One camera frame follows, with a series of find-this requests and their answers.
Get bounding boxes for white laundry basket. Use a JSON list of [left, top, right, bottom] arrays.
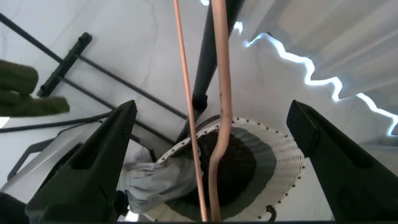
[[144, 116, 308, 222]]

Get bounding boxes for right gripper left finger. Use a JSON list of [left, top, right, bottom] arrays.
[[26, 99, 139, 222]]

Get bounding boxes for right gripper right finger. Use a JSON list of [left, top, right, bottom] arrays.
[[285, 99, 398, 222]]

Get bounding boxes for black clothes rack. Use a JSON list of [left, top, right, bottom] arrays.
[[0, 0, 247, 146]]

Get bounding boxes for black cable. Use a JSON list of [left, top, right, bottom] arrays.
[[0, 111, 114, 134]]

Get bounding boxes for green long-sleeved shirt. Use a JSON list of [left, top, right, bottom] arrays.
[[0, 58, 71, 118]]

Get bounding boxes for pale grey shorts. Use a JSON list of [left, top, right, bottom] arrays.
[[117, 154, 205, 215]]

